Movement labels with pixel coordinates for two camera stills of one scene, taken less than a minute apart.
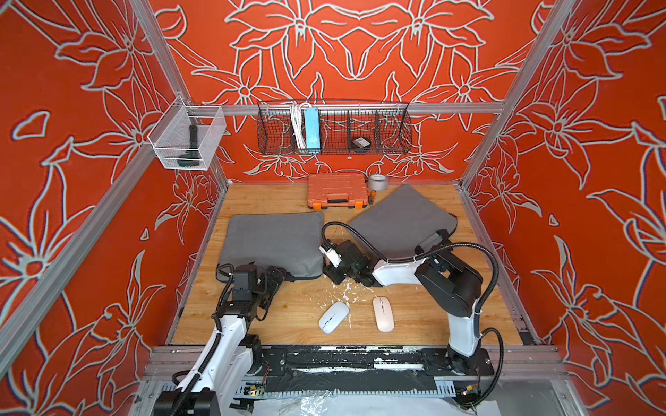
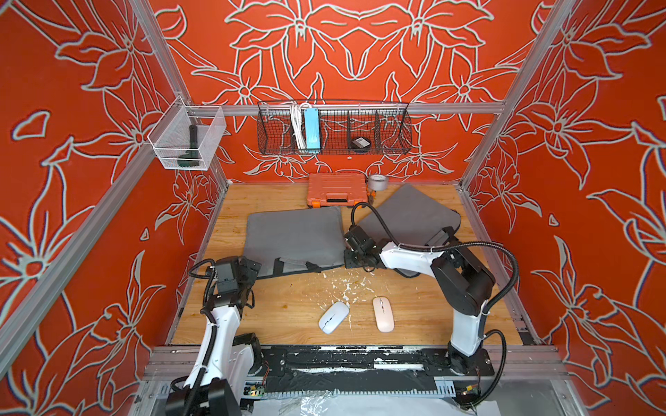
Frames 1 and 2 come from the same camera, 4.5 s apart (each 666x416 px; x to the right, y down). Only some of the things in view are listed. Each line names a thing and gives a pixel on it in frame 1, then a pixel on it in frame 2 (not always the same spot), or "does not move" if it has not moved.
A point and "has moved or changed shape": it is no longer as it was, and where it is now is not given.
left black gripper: (271, 285) -> (248, 274)
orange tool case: (337, 191) does not move
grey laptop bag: (292, 242) has moved or changed shape
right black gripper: (335, 272) -> (350, 259)
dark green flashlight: (192, 157) does not move
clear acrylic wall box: (186, 135) does not move
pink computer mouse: (383, 314) does not move
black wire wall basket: (334, 126) does not move
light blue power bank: (312, 130) does not move
